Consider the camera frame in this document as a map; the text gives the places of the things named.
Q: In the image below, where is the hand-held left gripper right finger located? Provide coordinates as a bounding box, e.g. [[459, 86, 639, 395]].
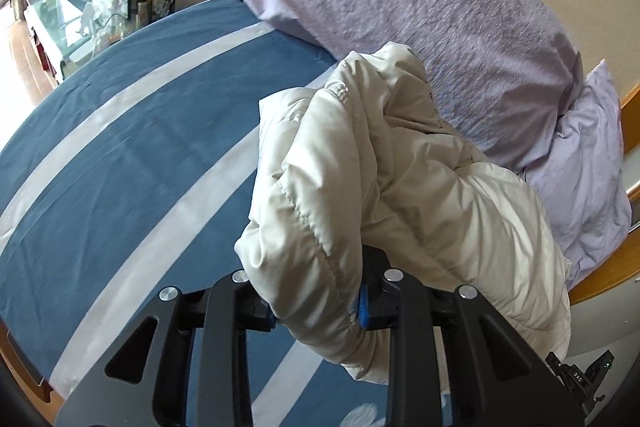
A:
[[357, 247, 586, 427]]

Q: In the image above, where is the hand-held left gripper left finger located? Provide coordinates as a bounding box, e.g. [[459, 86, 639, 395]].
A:
[[55, 271, 276, 427]]

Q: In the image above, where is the beige puffer jacket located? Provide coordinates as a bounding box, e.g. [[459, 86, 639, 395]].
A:
[[235, 42, 573, 383]]

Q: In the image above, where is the blue striped bed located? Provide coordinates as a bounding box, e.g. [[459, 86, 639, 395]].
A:
[[0, 0, 501, 427]]

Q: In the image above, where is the small light purple pillow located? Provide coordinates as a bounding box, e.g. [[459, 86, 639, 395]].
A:
[[522, 59, 634, 276]]

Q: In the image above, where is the large purple pillow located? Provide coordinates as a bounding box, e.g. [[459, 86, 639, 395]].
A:
[[229, 0, 586, 172]]

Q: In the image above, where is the clear plastic bag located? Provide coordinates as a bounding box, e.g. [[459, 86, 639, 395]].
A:
[[81, 0, 127, 38]]

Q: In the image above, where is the glass top television cabinet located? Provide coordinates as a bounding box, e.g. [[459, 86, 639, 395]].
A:
[[22, 0, 132, 84]]

